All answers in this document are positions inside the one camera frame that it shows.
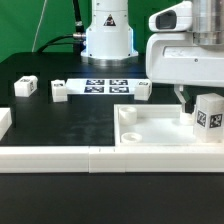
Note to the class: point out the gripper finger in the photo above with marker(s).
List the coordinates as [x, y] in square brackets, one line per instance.
[186, 101]

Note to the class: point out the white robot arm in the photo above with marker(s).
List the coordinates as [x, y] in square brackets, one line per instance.
[109, 38]

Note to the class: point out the white square tabletop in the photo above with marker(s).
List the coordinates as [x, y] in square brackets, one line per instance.
[158, 125]

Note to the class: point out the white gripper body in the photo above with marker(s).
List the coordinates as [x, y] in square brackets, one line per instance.
[187, 45]

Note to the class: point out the white U-shaped fence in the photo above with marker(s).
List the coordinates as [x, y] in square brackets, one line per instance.
[116, 158]

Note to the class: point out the white base tag plate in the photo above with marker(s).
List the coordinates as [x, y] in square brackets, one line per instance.
[101, 86]

